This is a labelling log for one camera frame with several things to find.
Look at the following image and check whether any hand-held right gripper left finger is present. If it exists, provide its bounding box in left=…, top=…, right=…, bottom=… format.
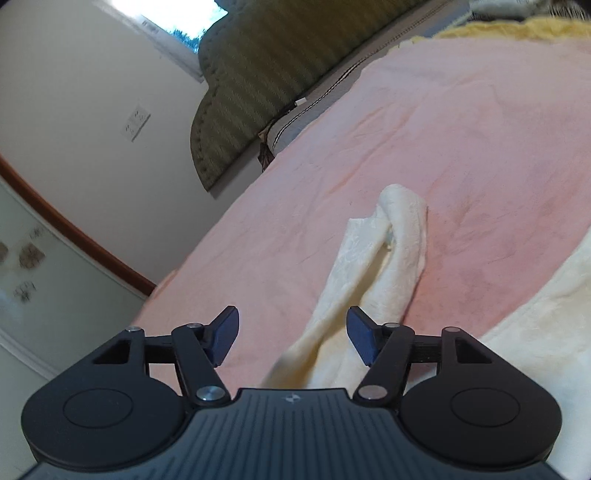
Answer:
left=92, top=305, right=241, bottom=408

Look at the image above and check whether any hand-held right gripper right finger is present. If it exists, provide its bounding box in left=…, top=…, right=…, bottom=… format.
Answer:
left=346, top=305, right=500, bottom=409

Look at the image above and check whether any white towel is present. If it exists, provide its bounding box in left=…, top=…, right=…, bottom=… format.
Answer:
left=261, top=184, right=591, bottom=408

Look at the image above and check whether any pink blanket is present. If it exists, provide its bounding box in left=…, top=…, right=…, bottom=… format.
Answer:
left=127, top=36, right=591, bottom=398

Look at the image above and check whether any brown patterned cloth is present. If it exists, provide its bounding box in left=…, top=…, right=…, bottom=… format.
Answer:
left=256, top=129, right=278, bottom=173

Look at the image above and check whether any wooden door trim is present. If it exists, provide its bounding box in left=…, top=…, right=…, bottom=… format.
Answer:
left=0, top=154, right=158, bottom=296

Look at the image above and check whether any olive striped headboard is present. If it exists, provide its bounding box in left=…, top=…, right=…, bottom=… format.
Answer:
left=188, top=0, right=468, bottom=192

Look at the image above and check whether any window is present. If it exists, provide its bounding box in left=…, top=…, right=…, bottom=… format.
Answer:
left=107, top=0, right=230, bottom=83

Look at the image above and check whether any yellow fuzzy blanket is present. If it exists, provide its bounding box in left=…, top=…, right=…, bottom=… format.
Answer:
left=434, top=16, right=591, bottom=43

